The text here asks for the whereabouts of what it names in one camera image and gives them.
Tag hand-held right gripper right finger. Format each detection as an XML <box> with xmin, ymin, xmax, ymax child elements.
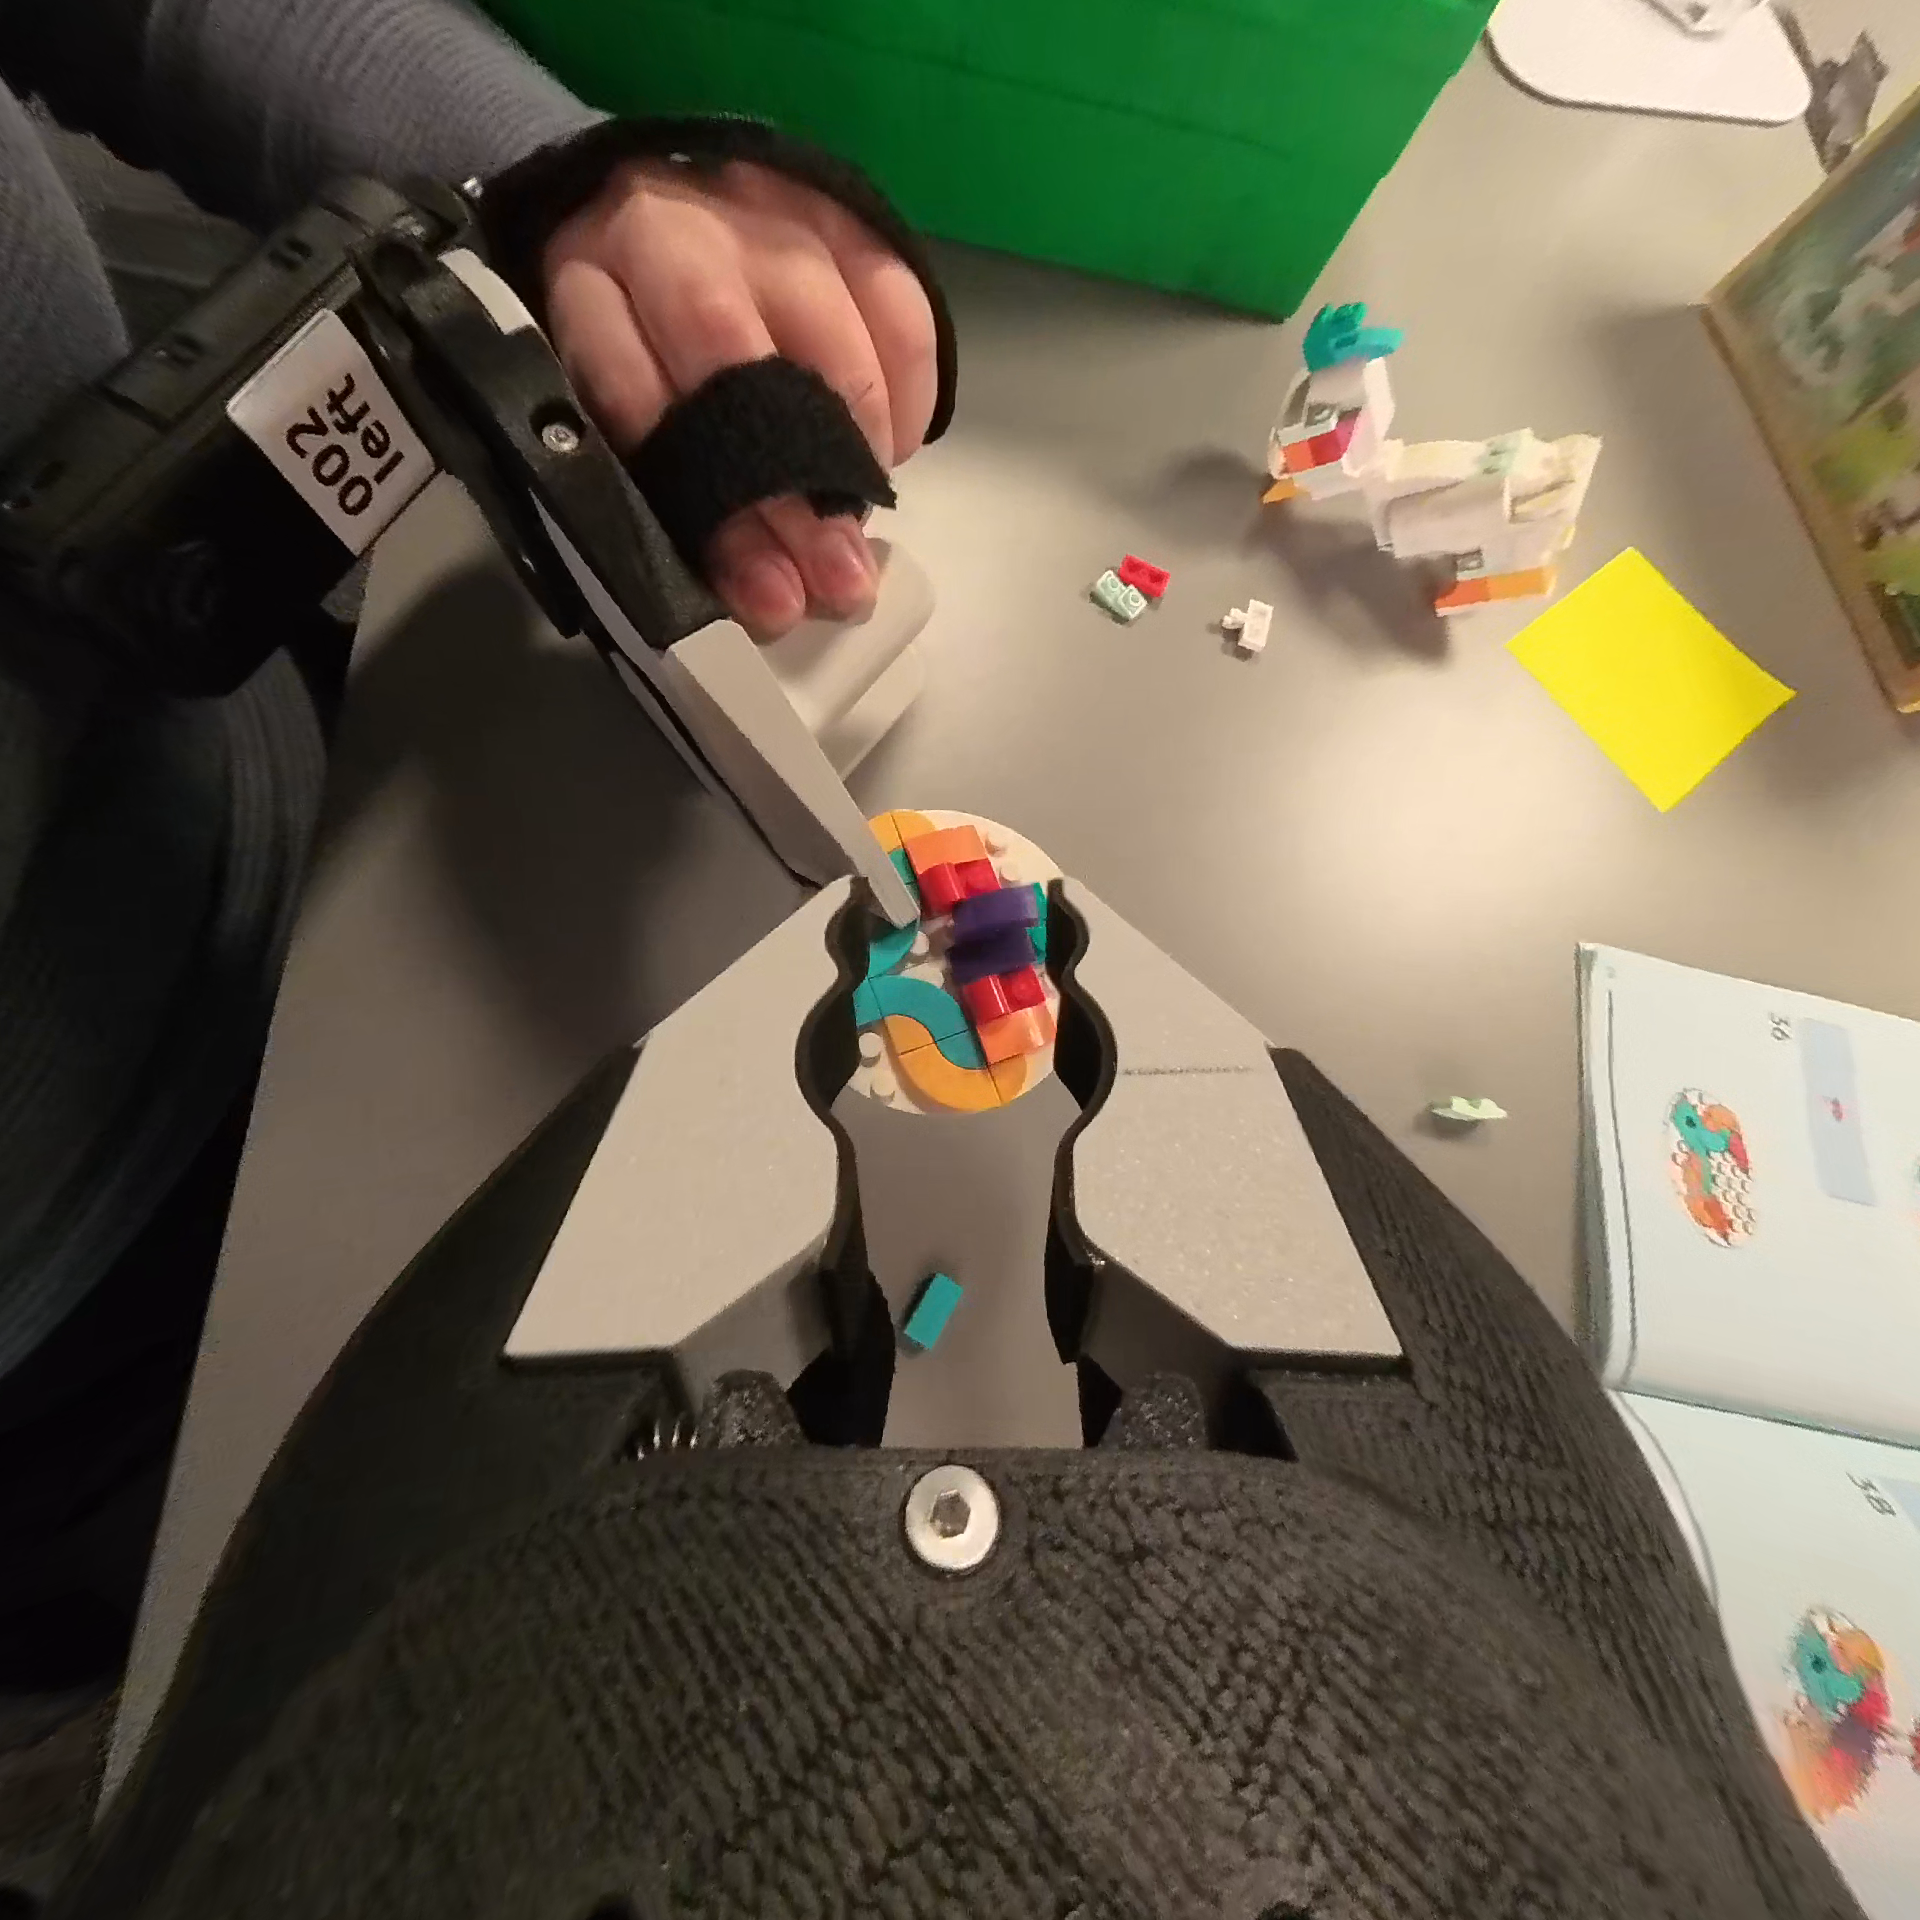
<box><xmin>1044</xmin><ymin>879</ymin><xmax>1413</xmax><ymax>1367</ymax></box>

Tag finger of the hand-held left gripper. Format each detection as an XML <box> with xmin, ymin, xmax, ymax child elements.
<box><xmin>663</xmin><ymin>620</ymin><xmax>921</xmax><ymax>928</ymax></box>
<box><xmin>592</xmin><ymin>599</ymin><xmax>825</xmax><ymax>890</ymax></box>

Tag lego instruction booklet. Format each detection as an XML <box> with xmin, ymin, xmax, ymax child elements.
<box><xmin>1575</xmin><ymin>943</ymin><xmax>1920</xmax><ymax>1876</ymax></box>

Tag person's left hand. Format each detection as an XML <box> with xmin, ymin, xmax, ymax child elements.
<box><xmin>539</xmin><ymin>159</ymin><xmax>943</xmax><ymax>645</ymax></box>

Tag white lego model with coloured bricks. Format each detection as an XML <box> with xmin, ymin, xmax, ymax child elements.
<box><xmin>847</xmin><ymin>810</ymin><xmax>1069</xmax><ymax>1121</ymax></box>

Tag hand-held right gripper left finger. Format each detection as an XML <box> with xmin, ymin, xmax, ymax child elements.
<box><xmin>502</xmin><ymin>879</ymin><xmax>875</xmax><ymax>1367</ymax></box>

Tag stack of green storage bins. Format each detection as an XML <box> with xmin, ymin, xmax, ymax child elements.
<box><xmin>480</xmin><ymin>0</ymin><xmax>1502</xmax><ymax>320</ymax></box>

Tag white lego bird model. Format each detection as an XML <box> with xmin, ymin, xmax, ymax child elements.
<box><xmin>1260</xmin><ymin>299</ymin><xmax>1605</xmax><ymax>620</ymax></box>

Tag colourful lego set box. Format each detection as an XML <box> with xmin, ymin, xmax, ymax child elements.
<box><xmin>1703</xmin><ymin>90</ymin><xmax>1920</xmax><ymax>714</ymax></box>

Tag white rounded stand base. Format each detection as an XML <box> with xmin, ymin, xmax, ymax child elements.
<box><xmin>1485</xmin><ymin>0</ymin><xmax>1817</xmax><ymax>125</ymax></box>

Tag yellow sticky note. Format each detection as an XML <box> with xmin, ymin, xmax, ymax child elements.
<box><xmin>1504</xmin><ymin>547</ymin><xmax>1797</xmax><ymax>816</ymax></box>

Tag black and white printed sheet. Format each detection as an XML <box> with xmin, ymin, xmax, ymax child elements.
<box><xmin>1783</xmin><ymin>12</ymin><xmax>1893</xmax><ymax>173</ymax></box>

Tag person's left forearm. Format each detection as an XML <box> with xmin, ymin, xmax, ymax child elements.
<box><xmin>141</xmin><ymin>0</ymin><xmax>605</xmax><ymax>226</ymax></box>

